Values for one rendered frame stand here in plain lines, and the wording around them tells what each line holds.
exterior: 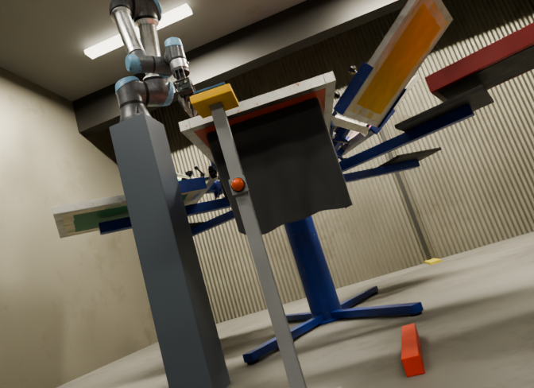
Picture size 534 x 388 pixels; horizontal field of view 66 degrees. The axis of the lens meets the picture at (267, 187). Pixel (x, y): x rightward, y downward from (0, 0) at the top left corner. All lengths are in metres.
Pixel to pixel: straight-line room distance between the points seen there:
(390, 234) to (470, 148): 1.38
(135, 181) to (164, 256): 0.35
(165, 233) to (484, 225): 4.24
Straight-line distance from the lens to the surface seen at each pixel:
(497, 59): 2.31
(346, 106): 2.39
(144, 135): 1.88
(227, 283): 5.57
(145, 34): 2.19
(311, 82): 1.52
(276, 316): 1.21
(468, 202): 5.38
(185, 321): 1.75
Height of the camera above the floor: 0.37
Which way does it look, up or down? 12 degrees up
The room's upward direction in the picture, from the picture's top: 17 degrees counter-clockwise
